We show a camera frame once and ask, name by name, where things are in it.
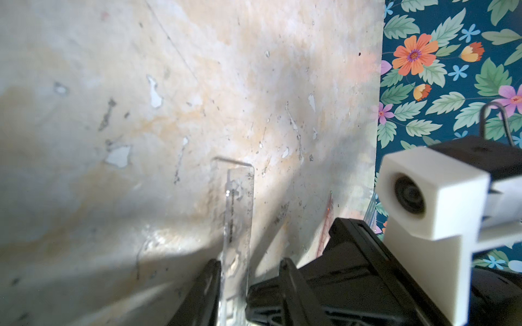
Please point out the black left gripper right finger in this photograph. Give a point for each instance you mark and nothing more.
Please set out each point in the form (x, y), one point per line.
(298, 301)

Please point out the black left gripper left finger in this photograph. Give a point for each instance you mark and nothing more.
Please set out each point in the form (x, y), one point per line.
(200, 306)

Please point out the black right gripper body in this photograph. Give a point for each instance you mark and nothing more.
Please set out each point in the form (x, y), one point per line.
(358, 281)

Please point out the small pink triangle ruler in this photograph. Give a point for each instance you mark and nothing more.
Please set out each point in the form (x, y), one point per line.
(328, 220)

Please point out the clear short ruler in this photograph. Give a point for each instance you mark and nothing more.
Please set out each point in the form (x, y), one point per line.
(235, 203)

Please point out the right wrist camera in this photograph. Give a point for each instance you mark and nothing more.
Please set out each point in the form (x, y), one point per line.
(445, 203)

